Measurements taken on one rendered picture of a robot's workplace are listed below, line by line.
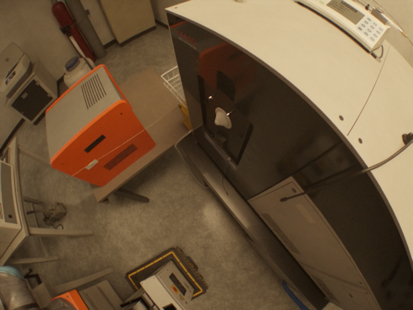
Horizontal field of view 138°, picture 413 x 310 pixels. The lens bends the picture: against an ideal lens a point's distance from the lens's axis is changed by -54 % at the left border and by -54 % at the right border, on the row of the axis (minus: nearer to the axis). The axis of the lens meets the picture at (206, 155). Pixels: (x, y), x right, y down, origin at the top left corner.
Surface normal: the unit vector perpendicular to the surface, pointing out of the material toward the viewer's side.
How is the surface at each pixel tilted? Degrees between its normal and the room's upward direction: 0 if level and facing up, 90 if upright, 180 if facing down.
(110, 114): 90
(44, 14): 90
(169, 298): 0
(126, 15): 90
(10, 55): 105
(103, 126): 90
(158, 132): 0
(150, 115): 0
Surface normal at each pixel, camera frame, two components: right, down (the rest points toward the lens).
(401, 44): -0.79, 0.59
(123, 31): 0.61, 0.73
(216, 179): -0.04, -0.35
